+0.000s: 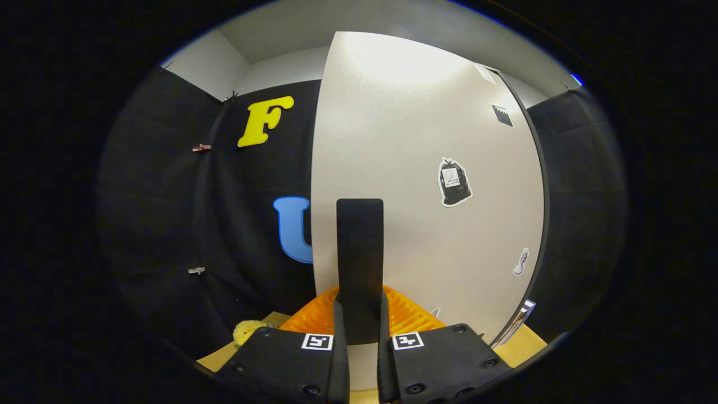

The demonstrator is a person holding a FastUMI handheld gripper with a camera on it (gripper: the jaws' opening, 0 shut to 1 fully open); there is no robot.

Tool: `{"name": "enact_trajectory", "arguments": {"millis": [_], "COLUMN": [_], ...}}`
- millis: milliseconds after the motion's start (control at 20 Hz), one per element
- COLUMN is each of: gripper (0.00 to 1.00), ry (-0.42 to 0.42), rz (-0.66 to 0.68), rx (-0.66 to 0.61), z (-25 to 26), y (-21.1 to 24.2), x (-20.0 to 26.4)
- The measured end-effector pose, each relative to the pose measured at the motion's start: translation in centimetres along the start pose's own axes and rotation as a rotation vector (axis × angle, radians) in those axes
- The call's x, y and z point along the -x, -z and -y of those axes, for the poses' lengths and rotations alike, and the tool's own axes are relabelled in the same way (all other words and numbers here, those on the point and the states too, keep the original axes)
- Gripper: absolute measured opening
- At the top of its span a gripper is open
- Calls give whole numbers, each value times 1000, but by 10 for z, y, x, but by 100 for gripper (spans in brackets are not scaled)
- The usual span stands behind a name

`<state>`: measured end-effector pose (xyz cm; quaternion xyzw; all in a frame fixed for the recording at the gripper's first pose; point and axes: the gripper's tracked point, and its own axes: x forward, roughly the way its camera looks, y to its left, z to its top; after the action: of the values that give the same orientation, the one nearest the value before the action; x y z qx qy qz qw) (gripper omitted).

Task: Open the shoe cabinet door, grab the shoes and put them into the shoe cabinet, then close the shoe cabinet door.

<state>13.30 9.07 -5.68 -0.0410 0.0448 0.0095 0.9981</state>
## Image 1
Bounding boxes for white spine book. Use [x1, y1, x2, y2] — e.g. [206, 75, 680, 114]
[496, 309, 528, 346]

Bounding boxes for yellow plush toy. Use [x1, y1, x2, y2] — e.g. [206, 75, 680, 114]
[233, 320, 269, 347]

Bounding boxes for black door handle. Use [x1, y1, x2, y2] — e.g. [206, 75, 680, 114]
[335, 198, 385, 346]

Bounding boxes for black backdrop cloth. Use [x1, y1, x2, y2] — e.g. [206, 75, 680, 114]
[98, 67, 626, 360]

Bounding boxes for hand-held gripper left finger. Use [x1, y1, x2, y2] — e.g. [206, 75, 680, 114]
[216, 286, 350, 404]

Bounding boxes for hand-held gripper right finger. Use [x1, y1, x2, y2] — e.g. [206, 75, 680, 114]
[377, 285, 512, 404]

